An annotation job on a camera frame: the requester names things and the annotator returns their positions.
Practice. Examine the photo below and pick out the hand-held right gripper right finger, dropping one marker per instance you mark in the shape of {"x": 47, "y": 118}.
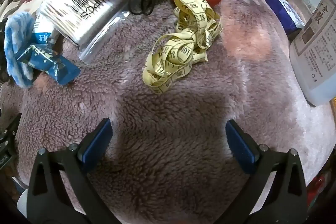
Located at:
{"x": 240, "y": 145}

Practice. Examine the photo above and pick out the floral fleece blanket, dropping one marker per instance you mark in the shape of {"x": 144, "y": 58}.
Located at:
{"x": 183, "y": 121}

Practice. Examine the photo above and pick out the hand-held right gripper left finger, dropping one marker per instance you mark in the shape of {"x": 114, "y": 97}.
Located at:
{"x": 97, "y": 142}

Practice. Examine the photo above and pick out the white labelled bottle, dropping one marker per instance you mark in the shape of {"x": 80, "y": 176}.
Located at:
{"x": 315, "y": 56}

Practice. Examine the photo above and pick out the white and blue gauze packet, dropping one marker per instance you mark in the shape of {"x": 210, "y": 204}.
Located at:
{"x": 43, "y": 27}

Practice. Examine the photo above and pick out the blue striped cloth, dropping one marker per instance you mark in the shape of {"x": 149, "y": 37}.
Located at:
{"x": 15, "y": 32}

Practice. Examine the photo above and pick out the cotton swab pack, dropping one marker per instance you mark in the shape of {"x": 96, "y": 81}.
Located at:
{"x": 86, "y": 11}

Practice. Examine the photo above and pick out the blue tissue pack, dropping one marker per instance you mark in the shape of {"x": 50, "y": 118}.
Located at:
{"x": 283, "y": 11}

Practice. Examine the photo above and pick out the yellow measuring tape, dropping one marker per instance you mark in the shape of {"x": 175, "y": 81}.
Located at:
{"x": 181, "y": 53}

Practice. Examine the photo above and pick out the dark blue wrapper packet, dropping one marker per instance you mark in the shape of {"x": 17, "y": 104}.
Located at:
{"x": 63, "y": 70}

